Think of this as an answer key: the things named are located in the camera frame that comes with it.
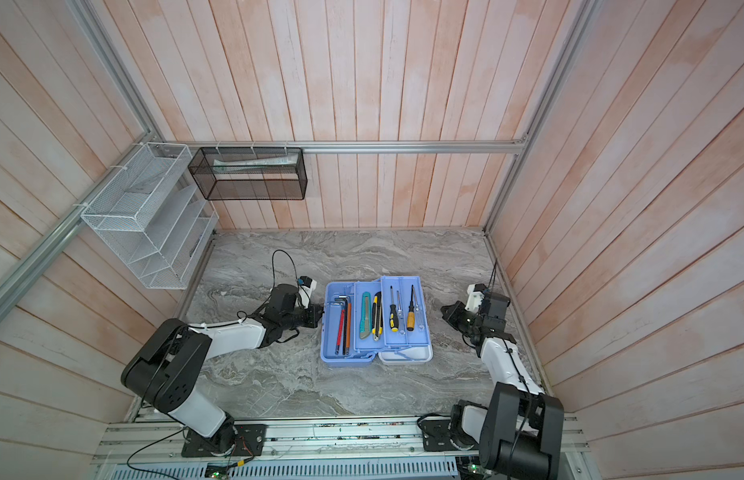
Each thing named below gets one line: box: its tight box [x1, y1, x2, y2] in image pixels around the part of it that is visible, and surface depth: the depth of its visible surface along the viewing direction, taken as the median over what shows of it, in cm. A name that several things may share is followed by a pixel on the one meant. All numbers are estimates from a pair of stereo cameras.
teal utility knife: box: [360, 292, 372, 339], surface depth 89 cm
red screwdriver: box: [335, 309, 345, 355], surface depth 95 cm
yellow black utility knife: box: [371, 291, 383, 341], surface depth 87 cm
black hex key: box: [334, 296, 349, 356], surface depth 95 cm
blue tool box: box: [320, 275, 430, 368], surface depth 88 cm
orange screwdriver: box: [346, 302, 352, 355], surface depth 95 cm
